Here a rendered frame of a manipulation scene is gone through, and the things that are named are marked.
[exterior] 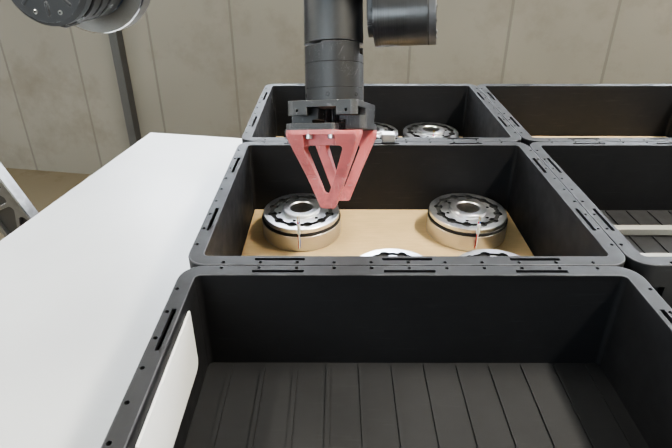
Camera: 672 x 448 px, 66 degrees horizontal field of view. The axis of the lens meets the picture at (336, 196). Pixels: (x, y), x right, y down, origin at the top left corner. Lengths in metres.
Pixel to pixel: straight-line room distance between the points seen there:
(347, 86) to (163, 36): 2.18
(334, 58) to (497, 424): 0.35
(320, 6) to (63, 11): 0.49
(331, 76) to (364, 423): 0.30
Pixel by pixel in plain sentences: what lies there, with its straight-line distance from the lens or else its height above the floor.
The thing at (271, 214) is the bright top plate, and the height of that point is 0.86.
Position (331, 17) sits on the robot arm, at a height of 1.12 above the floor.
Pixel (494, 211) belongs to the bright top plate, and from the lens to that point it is 0.72.
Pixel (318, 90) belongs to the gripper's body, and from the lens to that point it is 0.49.
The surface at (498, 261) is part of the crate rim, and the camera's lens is 0.49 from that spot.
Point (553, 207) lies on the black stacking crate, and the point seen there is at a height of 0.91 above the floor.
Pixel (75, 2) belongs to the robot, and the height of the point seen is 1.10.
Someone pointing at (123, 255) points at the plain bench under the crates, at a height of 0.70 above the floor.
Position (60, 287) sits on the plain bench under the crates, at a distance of 0.92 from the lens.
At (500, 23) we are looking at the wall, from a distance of 2.35.
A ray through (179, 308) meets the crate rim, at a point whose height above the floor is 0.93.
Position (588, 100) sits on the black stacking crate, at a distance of 1.12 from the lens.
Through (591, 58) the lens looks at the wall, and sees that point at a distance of 2.44.
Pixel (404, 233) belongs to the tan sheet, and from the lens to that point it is 0.71.
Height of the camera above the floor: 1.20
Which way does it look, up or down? 27 degrees down
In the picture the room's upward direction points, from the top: straight up
